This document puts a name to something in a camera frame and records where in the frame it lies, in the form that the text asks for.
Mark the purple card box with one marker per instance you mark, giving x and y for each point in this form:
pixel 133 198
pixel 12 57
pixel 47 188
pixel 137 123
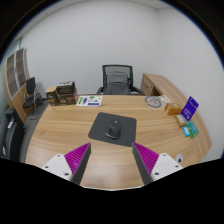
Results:
pixel 190 108

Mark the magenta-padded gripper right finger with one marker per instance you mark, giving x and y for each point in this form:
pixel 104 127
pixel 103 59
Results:
pixel 147 159

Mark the small white round object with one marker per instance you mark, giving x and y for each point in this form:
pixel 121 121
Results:
pixel 179 158

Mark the green packet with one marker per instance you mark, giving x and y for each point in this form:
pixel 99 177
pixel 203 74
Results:
pixel 193 129

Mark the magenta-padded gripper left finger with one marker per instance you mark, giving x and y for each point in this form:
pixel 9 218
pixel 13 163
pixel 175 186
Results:
pixel 76 159

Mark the wide brown cardboard box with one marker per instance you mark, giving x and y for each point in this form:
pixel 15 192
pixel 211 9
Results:
pixel 67 98

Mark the dark grey mouse pad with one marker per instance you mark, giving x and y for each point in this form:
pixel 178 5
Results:
pixel 98 130

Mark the small black visitor chair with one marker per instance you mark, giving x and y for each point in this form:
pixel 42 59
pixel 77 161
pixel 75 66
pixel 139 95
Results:
pixel 30 85

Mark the black mesh office chair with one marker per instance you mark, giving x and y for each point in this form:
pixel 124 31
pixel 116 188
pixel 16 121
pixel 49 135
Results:
pixel 105 71

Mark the black computer mouse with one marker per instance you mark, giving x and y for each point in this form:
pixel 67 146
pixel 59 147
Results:
pixel 113 130

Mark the tall brown cardboard box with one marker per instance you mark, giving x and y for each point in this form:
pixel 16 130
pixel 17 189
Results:
pixel 51 96

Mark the round white grey disc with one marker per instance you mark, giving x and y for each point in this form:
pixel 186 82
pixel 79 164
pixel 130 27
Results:
pixel 152 101

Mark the large black office chair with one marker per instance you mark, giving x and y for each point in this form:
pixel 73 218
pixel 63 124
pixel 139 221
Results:
pixel 11 136

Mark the orange box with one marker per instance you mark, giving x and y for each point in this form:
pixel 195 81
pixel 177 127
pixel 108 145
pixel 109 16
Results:
pixel 173 109

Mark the black cardboard box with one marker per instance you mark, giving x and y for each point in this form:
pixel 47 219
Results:
pixel 65 87

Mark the wooden shelf unit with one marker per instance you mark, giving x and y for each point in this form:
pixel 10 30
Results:
pixel 15 80

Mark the wooden side desk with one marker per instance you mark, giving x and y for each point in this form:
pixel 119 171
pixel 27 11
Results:
pixel 160 83

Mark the grey backpack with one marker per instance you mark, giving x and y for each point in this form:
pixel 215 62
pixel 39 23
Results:
pixel 118 83

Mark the small yellow-brown box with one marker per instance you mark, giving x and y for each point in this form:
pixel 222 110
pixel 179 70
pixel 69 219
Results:
pixel 180 120

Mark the white printed sheet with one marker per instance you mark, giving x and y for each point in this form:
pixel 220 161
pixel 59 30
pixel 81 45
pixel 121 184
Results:
pixel 89 101

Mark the teal packet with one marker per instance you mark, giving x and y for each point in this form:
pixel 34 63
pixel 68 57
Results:
pixel 186 132

